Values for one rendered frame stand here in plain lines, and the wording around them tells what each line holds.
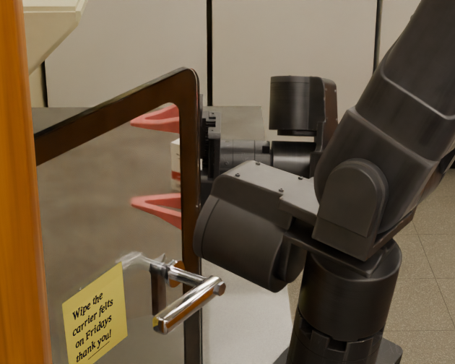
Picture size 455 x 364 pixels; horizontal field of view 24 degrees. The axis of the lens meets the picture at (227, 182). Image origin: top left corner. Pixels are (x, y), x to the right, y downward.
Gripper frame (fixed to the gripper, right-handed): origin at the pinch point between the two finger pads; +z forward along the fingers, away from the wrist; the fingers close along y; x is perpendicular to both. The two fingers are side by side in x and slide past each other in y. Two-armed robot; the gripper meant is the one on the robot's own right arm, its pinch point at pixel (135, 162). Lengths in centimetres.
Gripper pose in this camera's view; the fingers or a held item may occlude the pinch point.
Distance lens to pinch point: 114.7
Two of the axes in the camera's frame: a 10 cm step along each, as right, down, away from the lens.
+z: -10.0, -0.3, -0.1
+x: 0.0, 4.5, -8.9
